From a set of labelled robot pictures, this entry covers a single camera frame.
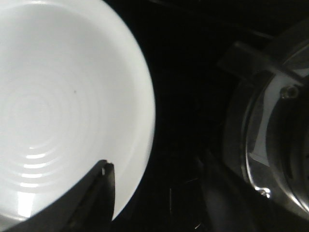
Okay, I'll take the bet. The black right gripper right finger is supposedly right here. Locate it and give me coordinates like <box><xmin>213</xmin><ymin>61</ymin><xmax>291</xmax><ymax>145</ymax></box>
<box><xmin>198</xmin><ymin>154</ymin><xmax>251</xmax><ymax>232</ymax></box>

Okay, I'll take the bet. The black glass stove top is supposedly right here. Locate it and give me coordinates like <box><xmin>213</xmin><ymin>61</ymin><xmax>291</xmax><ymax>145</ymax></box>
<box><xmin>109</xmin><ymin>0</ymin><xmax>309</xmax><ymax>232</ymax></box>

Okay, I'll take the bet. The right black gas burner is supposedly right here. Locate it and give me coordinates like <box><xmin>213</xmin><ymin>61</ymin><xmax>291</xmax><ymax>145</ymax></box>
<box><xmin>218</xmin><ymin>19</ymin><xmax>309</xmax><ymax>220</ymax></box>

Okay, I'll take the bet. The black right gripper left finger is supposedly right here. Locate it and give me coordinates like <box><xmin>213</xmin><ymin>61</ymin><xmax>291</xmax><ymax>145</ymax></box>
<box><xmin>0</xmin><ymin>160</ymin><xmax>114</xmax><ymax>232</ymax></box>

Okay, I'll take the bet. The white round plate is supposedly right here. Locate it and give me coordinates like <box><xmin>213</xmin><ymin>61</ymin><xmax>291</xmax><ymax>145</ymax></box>
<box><xmin>0</xmin><ymin>0</ymin><xmax>155</xmax><ymax>226</ymax></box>

